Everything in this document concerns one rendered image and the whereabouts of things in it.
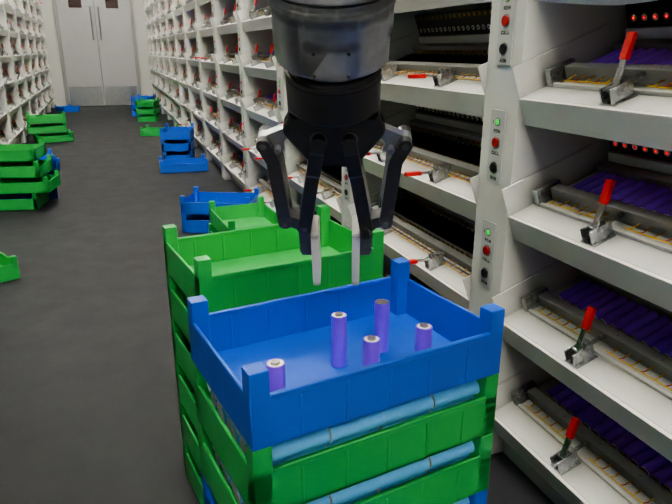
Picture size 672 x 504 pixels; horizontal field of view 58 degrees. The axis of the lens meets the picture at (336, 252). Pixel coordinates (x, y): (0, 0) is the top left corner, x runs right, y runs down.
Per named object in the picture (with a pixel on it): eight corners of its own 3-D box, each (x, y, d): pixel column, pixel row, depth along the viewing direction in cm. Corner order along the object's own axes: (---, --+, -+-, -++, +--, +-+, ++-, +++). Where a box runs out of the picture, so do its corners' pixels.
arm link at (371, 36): (400, 9, 39) (395, 92, 43) (393, -39, 46) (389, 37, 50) (260, 9, 39) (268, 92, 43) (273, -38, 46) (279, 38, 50)
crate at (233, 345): (252, 453, 55) (248, 375, 53) (191, 359, 72) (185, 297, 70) (500, 373, 69) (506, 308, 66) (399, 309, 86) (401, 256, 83)
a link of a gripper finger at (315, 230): (318, 234, 57) (310, 234, 57) (320, 285, 62) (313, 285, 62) (319, 214, 59) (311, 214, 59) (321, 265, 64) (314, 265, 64)
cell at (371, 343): (367, 398, 63) (368, 342, 61) (358, 390, 65) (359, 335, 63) (382, 393, 64) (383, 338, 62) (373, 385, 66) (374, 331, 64)
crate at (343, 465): (256, 523, 58) (252, 453, 55) (196, 416, 75) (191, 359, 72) (494, 433, 71) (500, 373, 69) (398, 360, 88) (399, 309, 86)
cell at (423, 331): (419, 382, 66) (422, 329, 64) (409, 375, 68) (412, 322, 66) (433, 378, 67) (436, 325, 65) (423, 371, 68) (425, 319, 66)
